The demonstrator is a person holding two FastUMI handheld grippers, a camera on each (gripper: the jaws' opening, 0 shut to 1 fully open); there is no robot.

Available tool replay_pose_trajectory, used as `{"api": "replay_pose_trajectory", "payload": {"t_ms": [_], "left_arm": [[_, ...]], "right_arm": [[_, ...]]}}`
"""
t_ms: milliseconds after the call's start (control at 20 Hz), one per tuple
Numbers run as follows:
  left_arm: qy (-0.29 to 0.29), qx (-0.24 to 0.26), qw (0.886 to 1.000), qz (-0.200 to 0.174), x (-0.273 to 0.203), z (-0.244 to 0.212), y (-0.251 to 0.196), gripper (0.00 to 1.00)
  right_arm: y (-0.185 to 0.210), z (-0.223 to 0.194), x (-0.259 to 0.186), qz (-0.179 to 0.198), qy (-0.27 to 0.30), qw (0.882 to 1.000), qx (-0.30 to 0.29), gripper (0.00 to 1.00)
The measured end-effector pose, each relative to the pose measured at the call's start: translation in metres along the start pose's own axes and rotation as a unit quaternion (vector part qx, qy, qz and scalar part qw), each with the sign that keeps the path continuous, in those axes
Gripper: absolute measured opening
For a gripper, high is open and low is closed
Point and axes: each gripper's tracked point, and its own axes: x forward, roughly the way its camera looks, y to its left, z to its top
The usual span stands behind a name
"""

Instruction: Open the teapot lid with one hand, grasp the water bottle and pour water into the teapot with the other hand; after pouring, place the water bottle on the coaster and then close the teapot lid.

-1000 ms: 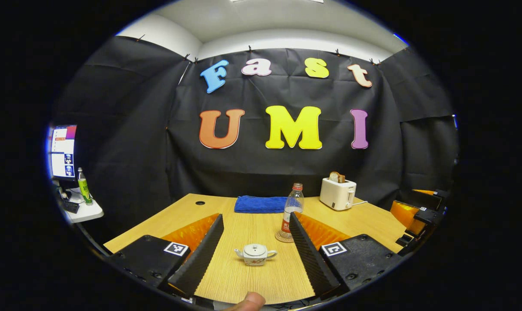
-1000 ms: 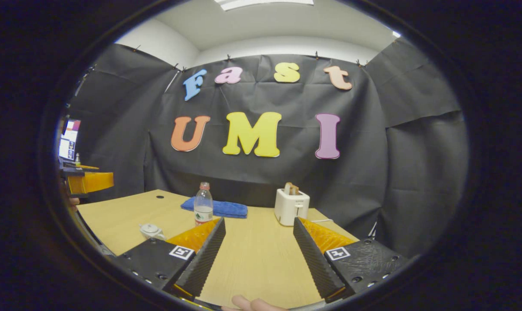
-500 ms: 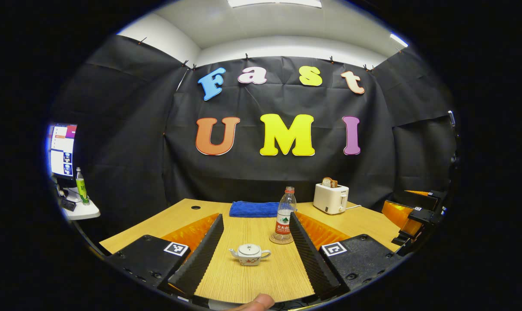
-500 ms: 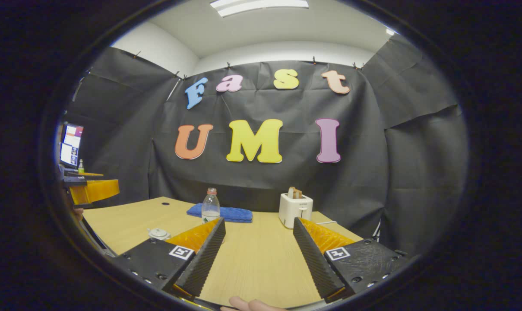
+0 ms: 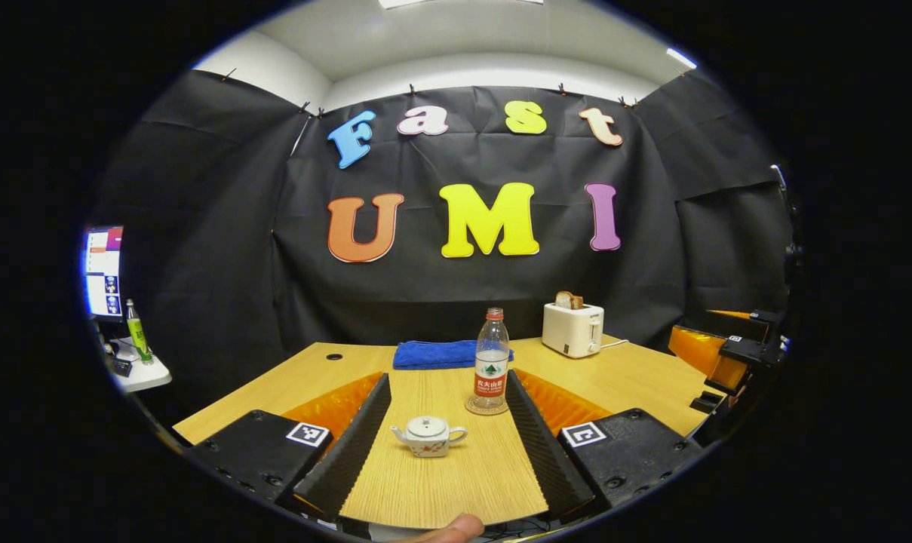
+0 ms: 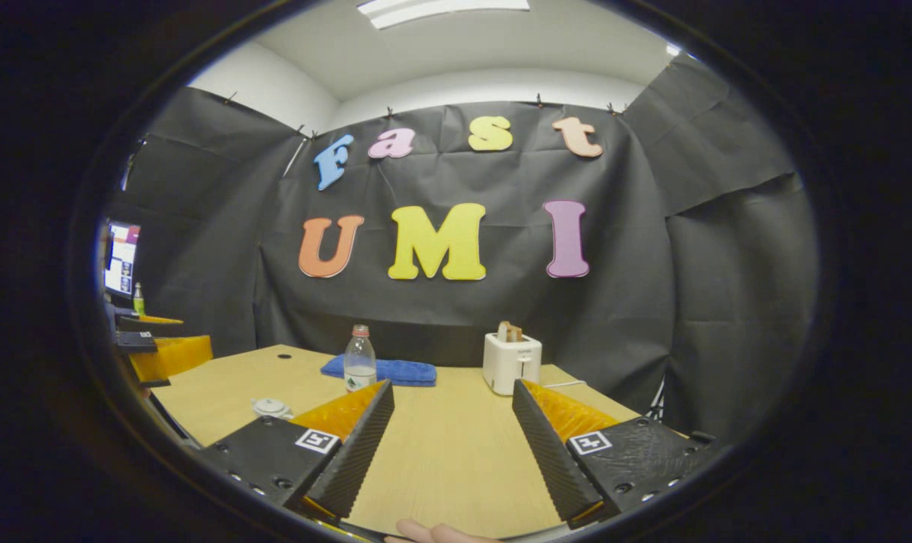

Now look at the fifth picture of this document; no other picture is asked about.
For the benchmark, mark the white side table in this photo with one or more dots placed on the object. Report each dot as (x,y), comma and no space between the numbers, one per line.
(145,375)

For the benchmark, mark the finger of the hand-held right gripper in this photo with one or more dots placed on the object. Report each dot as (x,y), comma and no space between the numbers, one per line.
(746,326)
(697,351)

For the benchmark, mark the green drink bottle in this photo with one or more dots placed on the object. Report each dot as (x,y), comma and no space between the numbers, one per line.
(139,335)

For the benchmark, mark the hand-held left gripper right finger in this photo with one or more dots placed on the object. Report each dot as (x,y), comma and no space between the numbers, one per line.
(542,452)

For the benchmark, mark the clear plastic water bottle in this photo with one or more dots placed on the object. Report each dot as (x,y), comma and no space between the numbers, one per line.
(492,362)

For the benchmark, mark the computer monitor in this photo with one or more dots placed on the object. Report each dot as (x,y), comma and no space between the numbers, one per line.
(102,271)

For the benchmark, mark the black backdrop cloth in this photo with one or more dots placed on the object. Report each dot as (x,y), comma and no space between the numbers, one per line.
(259,226)

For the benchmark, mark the white floral teacup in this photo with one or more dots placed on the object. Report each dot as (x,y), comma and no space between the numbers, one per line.
(428,446)

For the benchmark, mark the black keyboard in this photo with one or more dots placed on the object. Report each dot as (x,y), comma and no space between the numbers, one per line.
(121,367)

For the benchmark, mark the white toaster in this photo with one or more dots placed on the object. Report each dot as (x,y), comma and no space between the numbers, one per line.
(569,332)

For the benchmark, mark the round brown coaster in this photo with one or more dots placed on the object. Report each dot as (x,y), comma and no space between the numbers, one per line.
(471,408)

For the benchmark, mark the bread slice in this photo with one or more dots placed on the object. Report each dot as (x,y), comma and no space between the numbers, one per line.
(569,300)

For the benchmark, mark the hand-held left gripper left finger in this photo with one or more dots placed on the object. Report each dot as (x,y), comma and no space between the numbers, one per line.
(350,452)

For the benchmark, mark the folded blue towel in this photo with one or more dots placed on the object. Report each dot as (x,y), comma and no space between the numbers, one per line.
(433,354)

